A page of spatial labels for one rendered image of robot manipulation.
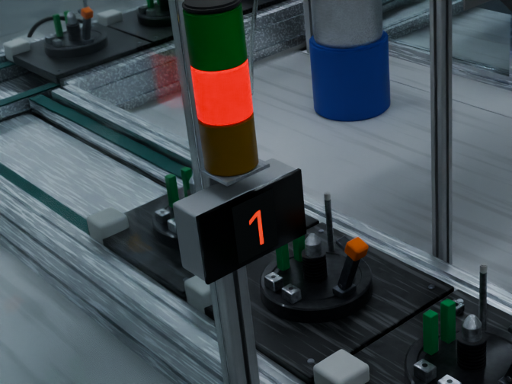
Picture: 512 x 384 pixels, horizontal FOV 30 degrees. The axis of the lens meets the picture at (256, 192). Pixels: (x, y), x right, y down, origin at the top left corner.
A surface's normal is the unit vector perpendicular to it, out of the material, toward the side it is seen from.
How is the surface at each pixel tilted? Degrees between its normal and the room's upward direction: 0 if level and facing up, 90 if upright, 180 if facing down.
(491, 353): 0
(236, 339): 90
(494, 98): 0
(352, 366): 0
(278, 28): 90
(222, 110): 90
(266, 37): 90
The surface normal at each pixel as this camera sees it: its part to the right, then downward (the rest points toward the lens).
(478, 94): -0.10, -0.88
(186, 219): -0.77, 0.36
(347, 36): -0.14, 0.48
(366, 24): 0.51, 0.37
